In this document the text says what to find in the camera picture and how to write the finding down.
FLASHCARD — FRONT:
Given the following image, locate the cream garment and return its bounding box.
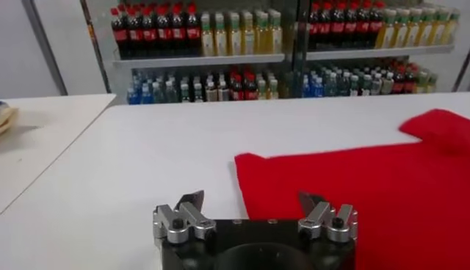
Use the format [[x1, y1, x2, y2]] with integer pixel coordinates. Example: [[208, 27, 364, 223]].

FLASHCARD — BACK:
[[0, 101, 19, 136]]

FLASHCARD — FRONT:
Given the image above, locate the green tinted water bottle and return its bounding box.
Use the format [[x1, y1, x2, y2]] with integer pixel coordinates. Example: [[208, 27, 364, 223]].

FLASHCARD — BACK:
[[337, 72, 350, 98], [164, 77, 178, 104], [325, 72, 337, 98], [153, 79, 165, 104]]

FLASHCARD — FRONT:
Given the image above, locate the red shirt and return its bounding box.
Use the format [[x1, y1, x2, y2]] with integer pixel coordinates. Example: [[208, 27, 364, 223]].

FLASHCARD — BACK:
[[234, 108, 470, 270]]

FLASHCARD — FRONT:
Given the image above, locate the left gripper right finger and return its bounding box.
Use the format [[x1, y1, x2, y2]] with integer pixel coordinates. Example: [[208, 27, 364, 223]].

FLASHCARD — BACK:
[[297, 190, 359, 244]]

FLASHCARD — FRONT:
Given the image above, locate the dark drink bottle white cap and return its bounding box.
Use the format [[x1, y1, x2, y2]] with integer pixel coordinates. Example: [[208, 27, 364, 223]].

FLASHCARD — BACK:
[[205, 80, 218, 103], [371, 72, 383, 96], [349, 74, 361, 97], [178, 82, 191, 103], [382, 71, 394, 95], [191, 81, 204, 103], [360, 73, 372, 97], [217, 79, 231, 102]]

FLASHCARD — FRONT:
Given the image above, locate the drinks display cabinet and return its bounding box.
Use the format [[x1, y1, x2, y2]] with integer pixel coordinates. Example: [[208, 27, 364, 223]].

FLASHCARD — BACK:
[[79, 0, 299, 106], [293, 0, 470, 99]]

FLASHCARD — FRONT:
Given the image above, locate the yellow drink bottle white cap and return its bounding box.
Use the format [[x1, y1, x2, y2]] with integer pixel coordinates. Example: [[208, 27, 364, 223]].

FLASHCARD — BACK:
[[416, 70, 429, 94], [267, 77, 279, 100], [257, 77, 268, 101]]

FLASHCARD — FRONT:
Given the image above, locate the cola bottle red cap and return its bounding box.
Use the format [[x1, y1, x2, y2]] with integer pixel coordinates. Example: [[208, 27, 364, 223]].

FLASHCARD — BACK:
[[405, 65, 417, 95], [244, 74, 259, 101], [344, 1, 358, 50], [394, 65, 405, 95], [156, 5, 173, 58], [112, 7, 128, 59], [142, 6, 158, 58], [231, 75, 245, 101], [357, 1, 370, 49], [127, 7, 143, 59], [332, 1, 345, 50], [369, 1, 384, 49], [320, 2, 333, 51], [308, 2, 322, 51], [171, 4, 187, 58], [186, 3, 202, 57]]

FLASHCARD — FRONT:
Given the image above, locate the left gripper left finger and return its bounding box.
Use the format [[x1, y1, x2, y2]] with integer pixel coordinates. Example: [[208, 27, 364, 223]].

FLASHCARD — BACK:
[[153, 189, 217, 245]]

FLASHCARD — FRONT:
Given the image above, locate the grey slanted post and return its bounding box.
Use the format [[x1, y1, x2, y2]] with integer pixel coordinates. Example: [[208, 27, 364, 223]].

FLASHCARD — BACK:
[[21, 0, 69, 97]]

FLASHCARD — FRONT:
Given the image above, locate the yellow drink bottle green cap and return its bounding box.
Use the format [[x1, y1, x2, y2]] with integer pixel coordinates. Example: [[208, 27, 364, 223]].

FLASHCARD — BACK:
[[381, 9, 397, 49], [435, 7, 449, 47], [227, 12, 242, 56], [408, 7, 422, 48], [396, 9, 410, 48], [214, 12, 228, 56], [200, 13, 214, 57], [255, 10, 270, 55], [447, 9, 461, 46], [422, 7, 435, 48], [268, 10, 283, 55], [241, 11, 256, 56]]

